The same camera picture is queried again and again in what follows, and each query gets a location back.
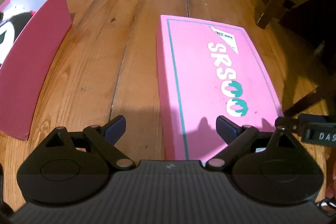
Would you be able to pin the person's right hand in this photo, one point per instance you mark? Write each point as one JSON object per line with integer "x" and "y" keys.
{"x": 331, "y": 188}

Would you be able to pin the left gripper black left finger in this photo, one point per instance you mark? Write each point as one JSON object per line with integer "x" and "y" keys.
{"x": 103, "y": 138}

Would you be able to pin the pink shoe box lid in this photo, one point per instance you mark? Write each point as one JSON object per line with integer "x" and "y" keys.
{"x": 207, "y": 69}

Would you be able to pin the black white Kuromi plush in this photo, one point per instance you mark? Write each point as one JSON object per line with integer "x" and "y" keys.
{"x": 10, "y": 30}

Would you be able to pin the dark wooden chair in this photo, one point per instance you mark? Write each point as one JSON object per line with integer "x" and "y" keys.
{"x": 305, "y": 50}

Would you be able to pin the pink open shoe box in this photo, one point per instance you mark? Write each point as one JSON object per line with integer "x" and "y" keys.
{"x": 25, "y": 68}

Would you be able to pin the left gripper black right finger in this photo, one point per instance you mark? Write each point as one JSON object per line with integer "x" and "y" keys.
{"x": 238, "y": 139}

